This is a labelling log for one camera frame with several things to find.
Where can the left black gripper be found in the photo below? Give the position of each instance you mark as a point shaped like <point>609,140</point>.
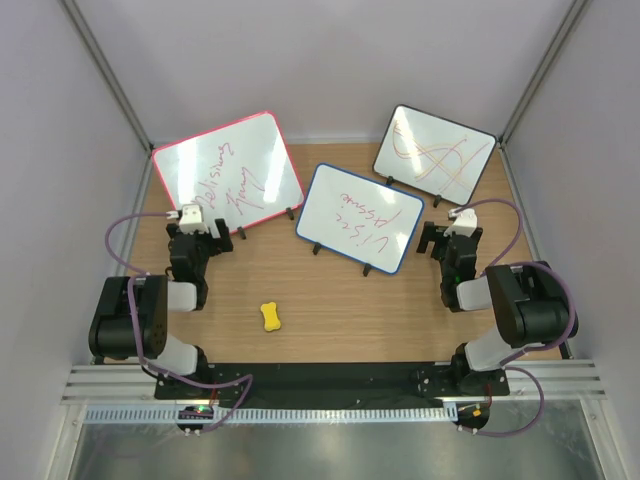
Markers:
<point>217,246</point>

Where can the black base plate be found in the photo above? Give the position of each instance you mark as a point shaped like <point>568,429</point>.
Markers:
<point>333,385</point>

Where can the pink framed whiteboard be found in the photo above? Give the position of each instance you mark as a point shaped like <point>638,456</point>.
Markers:
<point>241,172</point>

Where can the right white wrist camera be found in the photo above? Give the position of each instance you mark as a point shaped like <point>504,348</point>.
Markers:
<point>464,222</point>

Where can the right aluminium corner post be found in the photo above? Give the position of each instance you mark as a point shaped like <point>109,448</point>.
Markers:
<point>565,29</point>

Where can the white slotted cable duct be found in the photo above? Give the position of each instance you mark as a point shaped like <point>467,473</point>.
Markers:
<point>200,414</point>

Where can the aluminium corner post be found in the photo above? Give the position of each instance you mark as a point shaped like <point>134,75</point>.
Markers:
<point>565,29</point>
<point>100,61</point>

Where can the blue framed whiteboard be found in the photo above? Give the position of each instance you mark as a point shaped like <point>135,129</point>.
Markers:
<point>359,218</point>

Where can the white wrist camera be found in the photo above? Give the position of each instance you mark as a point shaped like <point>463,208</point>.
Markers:
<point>191,220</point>
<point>464,222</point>

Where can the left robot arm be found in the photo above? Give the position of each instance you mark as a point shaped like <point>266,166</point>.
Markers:
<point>131,317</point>

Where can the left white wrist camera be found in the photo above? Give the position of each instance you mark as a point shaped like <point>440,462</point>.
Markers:
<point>191,220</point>

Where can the black framed whiteboard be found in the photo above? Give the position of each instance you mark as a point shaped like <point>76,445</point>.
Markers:
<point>434,155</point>

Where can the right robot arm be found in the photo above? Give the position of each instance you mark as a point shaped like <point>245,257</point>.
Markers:
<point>531,306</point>

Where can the yellow bone-shaped eraser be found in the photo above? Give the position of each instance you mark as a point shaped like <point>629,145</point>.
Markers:
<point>271,320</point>

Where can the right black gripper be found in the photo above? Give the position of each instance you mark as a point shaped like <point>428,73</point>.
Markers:
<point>433,233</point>

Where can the left aluminium corner post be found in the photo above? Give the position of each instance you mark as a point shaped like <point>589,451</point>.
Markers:
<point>100,61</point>

